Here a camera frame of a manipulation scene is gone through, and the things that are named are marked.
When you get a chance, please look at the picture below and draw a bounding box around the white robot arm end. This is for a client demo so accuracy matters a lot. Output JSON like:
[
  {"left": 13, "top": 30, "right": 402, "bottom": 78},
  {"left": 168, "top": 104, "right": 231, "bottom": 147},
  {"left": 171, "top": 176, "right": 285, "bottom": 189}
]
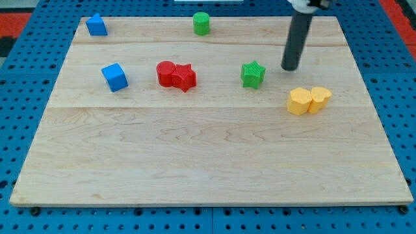
[{"left": 287, "top": 0, "right": 334, "bottom": 14}]

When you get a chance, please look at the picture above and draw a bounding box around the red star block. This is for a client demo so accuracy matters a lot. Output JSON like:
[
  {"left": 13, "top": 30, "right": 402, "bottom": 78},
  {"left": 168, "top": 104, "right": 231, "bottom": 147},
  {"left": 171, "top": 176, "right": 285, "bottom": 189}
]
[{"left": 172, "top": 64, "right": 197, "bottom": 92}]

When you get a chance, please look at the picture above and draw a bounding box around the green star block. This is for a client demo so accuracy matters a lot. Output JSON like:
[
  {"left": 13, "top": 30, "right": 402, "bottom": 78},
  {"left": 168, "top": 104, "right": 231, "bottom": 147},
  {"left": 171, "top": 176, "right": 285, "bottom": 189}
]
[{"left": 240, "top": 60, "right": 266, "bottom": 89}]

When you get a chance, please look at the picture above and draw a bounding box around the yellow hexagon block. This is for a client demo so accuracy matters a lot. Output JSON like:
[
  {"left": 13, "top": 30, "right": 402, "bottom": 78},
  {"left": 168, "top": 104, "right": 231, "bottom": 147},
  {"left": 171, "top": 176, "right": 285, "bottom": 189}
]
[{"left": 286, "top": 87, "right": 312, "bottom": 115}]

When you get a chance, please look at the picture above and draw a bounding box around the light wooden board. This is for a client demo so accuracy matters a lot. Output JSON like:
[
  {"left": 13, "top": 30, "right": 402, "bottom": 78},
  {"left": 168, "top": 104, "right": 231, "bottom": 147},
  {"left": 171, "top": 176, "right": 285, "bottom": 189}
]
[{"left": 10, "top": 16, "right": 413, "bottom": 207}]

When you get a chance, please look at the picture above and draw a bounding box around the red cylinder block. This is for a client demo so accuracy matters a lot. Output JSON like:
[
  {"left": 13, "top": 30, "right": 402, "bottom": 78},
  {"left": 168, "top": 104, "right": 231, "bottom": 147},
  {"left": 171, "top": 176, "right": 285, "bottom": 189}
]
[{"left": 156, "top": 61, "right": 176, "bottom": 87}]

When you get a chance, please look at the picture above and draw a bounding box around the green cylinder block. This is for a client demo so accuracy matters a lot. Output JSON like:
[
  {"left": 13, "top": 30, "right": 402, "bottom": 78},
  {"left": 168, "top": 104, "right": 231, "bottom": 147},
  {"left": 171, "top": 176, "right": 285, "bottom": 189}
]
[{"left": 192, "top": 12, "right": 210, "bottom": 36}]

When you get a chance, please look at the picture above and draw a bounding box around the blue cube block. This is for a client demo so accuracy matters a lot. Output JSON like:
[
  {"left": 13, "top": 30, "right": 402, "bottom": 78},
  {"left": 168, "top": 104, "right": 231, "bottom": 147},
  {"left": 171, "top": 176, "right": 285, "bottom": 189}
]
[{"left": 101, "top": 63, "right": 128, "bottom": 92}]

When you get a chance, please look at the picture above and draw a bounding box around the yellow heart block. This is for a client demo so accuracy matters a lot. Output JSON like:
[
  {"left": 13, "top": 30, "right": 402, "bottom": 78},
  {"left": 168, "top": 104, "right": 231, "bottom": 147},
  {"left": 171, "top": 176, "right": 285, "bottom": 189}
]
[{"left": 308, "top": 87, "right": 332, "bottom": 114}]

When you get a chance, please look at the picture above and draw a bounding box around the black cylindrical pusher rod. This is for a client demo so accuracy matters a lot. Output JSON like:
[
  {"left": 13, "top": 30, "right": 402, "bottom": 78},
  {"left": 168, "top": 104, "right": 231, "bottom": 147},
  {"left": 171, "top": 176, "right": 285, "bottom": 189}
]
[{"left": 281, "top": 10, "right": 314, "bottom": 72}]

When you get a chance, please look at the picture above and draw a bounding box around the blue triangular prism block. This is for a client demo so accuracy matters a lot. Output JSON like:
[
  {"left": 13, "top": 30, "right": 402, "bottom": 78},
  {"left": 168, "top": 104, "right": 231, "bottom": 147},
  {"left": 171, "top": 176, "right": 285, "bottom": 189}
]
[{"left": 86, "top": 13, "right": 108, "bottom": 36}]

